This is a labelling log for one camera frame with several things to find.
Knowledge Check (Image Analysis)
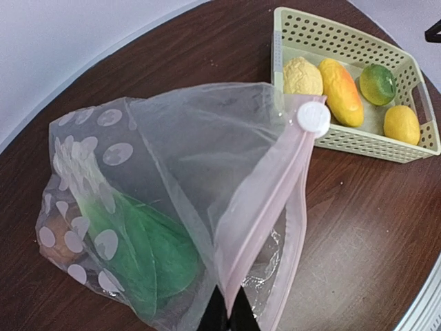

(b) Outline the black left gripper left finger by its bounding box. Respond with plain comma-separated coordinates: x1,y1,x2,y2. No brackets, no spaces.
198,286,229,331

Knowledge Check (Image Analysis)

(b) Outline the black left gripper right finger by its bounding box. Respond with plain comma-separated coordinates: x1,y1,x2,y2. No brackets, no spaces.
229,287,260,331

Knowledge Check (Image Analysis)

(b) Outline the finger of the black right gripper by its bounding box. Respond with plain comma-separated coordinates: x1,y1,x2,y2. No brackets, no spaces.
424,20,441,42

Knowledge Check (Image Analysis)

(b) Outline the green lime toy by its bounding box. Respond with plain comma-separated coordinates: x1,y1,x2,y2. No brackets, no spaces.
359,64,396,106

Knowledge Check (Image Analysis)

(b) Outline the green bok choy toy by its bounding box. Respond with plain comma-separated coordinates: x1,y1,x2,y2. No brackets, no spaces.
52,136,199,320

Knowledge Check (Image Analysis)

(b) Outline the green plastic basket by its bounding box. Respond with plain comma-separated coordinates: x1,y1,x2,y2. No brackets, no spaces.
271,7,440,163

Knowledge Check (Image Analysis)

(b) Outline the yellow lemon toy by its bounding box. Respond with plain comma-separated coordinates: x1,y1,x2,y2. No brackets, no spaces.
383,105,420,146

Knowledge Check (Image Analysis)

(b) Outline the orange mango toy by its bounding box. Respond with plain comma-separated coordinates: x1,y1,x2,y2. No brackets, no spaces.
318,58,364,128

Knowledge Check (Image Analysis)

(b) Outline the clear zip top bag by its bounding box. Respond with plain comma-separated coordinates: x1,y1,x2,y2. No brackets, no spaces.
35,83,330,330

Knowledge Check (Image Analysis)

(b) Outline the pale yellow bumpy fruit toy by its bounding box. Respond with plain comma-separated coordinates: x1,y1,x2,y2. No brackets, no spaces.
283,57,323,95

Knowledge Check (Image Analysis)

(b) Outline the brown potato toy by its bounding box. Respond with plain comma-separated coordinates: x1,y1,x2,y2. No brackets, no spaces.
38,214,85,267

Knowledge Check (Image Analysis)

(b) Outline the aluminium front rail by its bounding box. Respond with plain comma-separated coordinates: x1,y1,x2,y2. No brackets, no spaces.
395,268,440,331

